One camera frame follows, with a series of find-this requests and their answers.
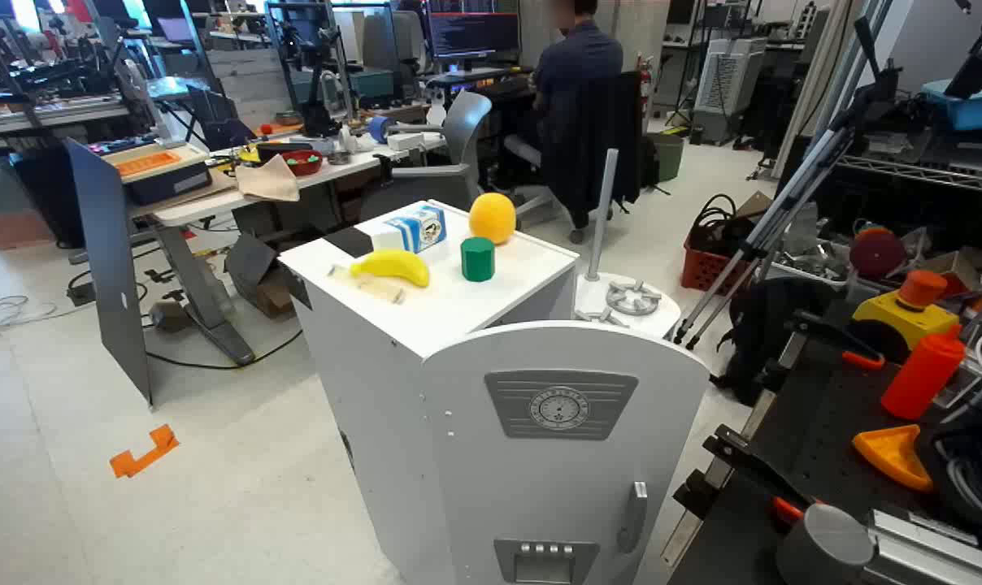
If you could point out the black clamp with orange tip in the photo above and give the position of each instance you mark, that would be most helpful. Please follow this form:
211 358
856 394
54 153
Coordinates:
751 466

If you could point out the blue plastic case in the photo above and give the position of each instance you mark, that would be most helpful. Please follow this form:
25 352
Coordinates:
974 108

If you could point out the black box with orange lid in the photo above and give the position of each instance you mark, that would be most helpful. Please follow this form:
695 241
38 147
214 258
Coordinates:
156 169

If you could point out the grey toy faucet pole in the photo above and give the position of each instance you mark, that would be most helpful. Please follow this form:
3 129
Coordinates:
598 217

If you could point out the brown paper bag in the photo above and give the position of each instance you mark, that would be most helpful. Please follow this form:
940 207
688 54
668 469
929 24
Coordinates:
267 179

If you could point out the orange plastic cylinder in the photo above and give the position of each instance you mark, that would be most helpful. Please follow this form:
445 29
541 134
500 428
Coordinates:
921 374

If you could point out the yellow toy banana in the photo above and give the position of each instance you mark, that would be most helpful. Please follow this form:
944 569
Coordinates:
395 268

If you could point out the dark computer monitor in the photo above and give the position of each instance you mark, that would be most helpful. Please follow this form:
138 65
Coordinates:
474 34

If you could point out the yellow emergency stop button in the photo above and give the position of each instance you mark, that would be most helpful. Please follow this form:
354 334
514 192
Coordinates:
909 310

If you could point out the yellow toy lemon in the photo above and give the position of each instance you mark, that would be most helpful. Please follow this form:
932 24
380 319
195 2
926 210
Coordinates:
491 217

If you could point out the small wooden board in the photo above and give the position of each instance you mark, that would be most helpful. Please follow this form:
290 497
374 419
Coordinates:
374 285

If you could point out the dark grey panel board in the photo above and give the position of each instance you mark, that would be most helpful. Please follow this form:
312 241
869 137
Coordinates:
107 271

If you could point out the black backpack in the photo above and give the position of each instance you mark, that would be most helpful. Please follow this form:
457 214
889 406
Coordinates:
768 336

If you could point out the white toy kitchen cabinet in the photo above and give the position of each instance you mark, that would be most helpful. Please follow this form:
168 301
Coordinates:
373 368

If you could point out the white work table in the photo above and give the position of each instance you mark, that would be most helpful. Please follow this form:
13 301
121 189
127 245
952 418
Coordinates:
220 207

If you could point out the orange plastic bracket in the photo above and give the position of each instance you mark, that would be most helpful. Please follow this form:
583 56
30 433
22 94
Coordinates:
144 453

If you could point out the person in dark shirt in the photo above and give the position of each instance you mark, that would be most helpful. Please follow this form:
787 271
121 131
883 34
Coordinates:
575 108

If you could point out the blue white milk carton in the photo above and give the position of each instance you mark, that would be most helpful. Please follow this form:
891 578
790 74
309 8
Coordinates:
419 229

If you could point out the white cabinet door with emblem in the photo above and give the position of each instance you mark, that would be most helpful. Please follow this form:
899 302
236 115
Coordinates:
575 476

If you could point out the red bowl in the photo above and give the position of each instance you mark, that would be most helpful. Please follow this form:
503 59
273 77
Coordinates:
302 159

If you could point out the grey round cylinder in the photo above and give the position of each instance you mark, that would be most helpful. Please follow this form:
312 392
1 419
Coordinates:
824 546

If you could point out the green toy cylinder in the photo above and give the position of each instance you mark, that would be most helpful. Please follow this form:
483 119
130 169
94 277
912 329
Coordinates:
475 262

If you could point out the grey office chair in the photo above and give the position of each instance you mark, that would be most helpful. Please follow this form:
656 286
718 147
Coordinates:
458 142

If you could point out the orange plastic wedge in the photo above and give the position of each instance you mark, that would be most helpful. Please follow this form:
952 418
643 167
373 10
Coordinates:
891 453

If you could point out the dark red ball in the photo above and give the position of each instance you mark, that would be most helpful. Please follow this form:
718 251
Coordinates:
875 251

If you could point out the silver black tripod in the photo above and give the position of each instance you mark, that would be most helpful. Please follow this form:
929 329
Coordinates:
768 229

